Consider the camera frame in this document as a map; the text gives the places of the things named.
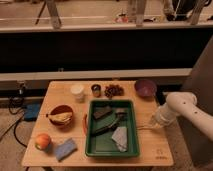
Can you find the dark brown block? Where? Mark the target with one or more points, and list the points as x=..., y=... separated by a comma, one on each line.
x=102, y=112

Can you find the yellow banana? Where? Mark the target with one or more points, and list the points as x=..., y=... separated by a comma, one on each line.
x=61, y=117

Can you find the small dark cup in tray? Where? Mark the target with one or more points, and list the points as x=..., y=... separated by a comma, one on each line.
x=121, y=113

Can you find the blue power box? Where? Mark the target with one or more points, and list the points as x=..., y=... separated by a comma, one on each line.
x=32, y=111

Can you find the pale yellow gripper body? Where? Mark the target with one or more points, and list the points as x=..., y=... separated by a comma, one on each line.
x=153, y=122

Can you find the white plastic cup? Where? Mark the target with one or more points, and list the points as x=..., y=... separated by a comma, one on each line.
x=77, y=90

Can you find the orange utensil beside tray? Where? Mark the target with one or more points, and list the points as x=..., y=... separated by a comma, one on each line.
x=84, y=123

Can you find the red bowl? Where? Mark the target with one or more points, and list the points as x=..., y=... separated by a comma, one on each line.
x=61, y=109

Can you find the red yellow apple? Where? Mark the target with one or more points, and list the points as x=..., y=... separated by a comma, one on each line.
x=42, y=141

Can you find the green plastic tray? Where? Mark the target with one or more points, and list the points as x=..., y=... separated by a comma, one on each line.
x=103, y=145

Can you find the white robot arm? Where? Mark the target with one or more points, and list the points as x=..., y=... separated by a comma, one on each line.
x=184, y=104

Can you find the bunch of dark grapes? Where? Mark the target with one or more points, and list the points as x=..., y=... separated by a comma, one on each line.
x=113, y=90

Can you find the dark green spatula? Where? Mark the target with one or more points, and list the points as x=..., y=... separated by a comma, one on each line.
x=105, y=126

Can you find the purple bowl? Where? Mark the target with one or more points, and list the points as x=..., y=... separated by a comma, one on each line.
x=145, y=88

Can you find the blue sponge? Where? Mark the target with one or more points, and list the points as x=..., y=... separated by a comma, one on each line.
x=65, y=149

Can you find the grey folded cloth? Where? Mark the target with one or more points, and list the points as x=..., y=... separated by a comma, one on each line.
x=120, y=138

